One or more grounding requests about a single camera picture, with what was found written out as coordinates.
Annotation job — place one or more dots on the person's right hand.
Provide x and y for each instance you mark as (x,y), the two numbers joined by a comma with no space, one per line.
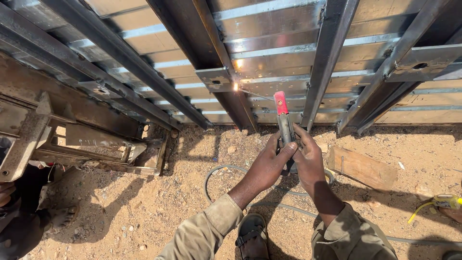
(310,162)

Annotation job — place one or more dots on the corrugated sheet metal gate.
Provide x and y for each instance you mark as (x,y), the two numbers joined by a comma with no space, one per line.
(274,61)

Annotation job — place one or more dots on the thin welding electrode rod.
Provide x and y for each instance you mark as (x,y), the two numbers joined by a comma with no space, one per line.
(254,94)

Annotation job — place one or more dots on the yellow tape measure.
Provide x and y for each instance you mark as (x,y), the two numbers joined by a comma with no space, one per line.
(442,202)

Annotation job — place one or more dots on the person's left hand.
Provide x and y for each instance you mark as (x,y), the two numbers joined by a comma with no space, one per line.
(266,169)

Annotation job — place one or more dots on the red-tipped welding electrode holder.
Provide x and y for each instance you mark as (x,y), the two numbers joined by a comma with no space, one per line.
(285,124)

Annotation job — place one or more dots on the wooden plank piece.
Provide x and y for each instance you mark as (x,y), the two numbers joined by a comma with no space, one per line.
(362,168)

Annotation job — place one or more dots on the rusty steel frame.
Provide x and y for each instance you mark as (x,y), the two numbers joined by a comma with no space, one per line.
(72,141)

